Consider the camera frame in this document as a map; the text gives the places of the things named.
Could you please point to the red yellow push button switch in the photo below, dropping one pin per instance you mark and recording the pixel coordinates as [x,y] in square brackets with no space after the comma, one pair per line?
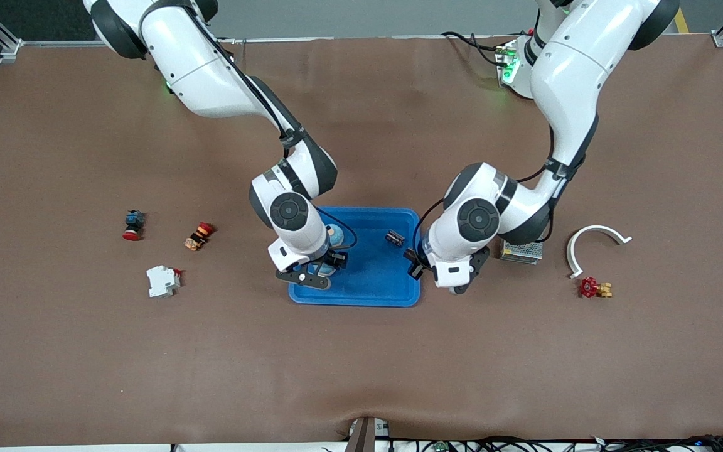
[198,237]

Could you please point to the blue call bell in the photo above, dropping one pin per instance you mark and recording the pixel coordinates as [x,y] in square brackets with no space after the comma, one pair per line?
[326,270]
[335,237]

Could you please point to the red mushroom button blue body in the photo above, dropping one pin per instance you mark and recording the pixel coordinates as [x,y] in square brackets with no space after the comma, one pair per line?
[133,221]

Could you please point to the grey metal bracket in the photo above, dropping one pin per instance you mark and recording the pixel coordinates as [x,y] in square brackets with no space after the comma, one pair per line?
[366,436]

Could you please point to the white circuit breaker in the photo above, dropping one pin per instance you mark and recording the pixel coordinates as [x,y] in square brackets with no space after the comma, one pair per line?
[162,281]

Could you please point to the blue plastic tray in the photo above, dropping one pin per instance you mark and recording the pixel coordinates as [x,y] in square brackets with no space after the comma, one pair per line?
[374,276]

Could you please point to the white curved pipe clamp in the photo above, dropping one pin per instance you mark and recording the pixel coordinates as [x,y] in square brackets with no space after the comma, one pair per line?
[597,228]

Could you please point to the metal mesh power supply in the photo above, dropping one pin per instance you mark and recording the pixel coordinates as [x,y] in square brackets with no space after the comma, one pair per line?
[524,253]

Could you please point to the small black relay component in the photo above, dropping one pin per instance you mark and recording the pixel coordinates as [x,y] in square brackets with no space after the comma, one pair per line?
[395,238]

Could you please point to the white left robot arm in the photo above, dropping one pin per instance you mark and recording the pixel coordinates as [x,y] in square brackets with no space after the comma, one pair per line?
[587,63]

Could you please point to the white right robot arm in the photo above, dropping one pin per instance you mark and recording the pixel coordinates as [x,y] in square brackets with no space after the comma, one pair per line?
[192,69]

